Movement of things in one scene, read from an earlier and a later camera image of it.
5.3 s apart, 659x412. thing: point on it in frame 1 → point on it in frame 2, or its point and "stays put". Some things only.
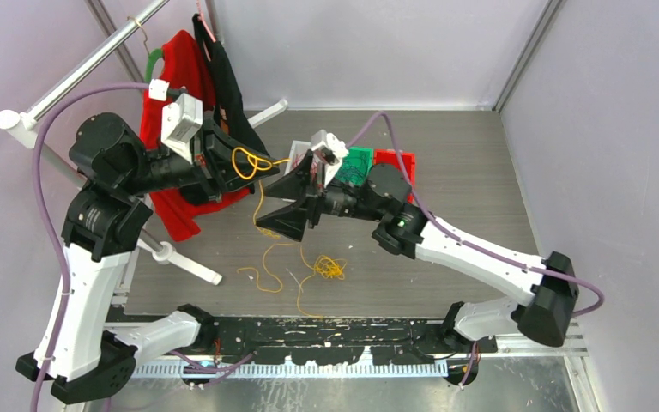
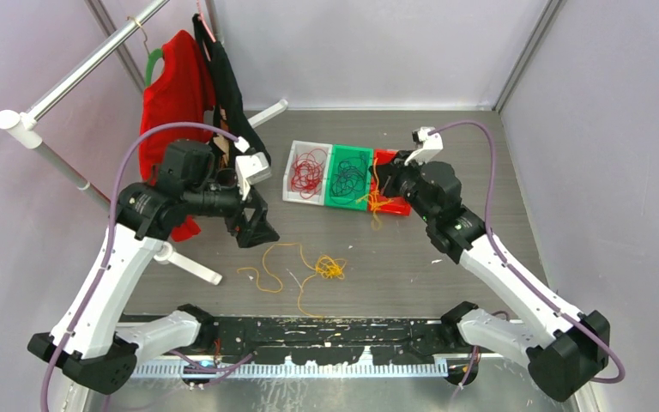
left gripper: x=209 y=143 → x=259 y=230
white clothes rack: x=21 y=123 stays put
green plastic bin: x=356 y=166 stays put
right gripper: x=291 y=221 → x=389 y=174
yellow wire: x=326 y=266 stays put
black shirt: x=226 y=93 stays put
